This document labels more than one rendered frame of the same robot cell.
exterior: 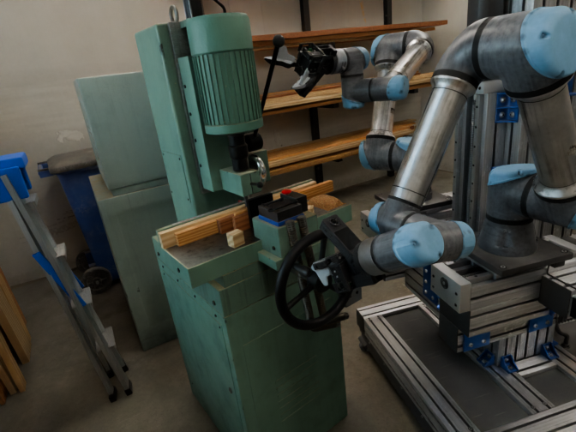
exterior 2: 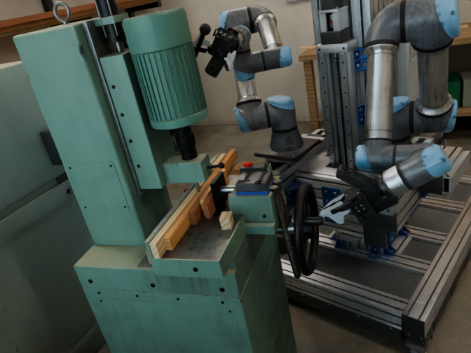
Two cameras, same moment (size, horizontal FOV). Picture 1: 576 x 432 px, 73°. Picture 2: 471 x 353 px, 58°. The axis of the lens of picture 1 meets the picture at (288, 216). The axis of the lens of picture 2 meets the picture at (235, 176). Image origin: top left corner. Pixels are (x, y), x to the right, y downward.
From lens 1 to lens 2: 0.72 m
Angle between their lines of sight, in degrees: 30
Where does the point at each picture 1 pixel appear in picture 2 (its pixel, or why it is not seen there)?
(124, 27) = not seen: outside the picture
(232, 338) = (246, 314)
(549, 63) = (456, 29)
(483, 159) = (353, 101)
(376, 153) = (254, 115)
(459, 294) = not seen: hidden behind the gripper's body
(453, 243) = not seen: hidden behind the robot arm
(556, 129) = (444, 68)
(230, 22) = (181, 17)
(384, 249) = (415, 171)
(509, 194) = (399, 120)
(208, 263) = (226, 249)
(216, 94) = (176, 88)
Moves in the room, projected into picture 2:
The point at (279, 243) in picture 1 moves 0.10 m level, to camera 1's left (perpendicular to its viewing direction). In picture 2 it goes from (272, 209) to (246, 225)
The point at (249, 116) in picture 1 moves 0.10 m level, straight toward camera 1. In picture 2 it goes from (202, 103) to (224, 106)
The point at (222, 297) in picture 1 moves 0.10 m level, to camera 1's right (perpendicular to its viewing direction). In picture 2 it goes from (236, 279) to (262, 261)
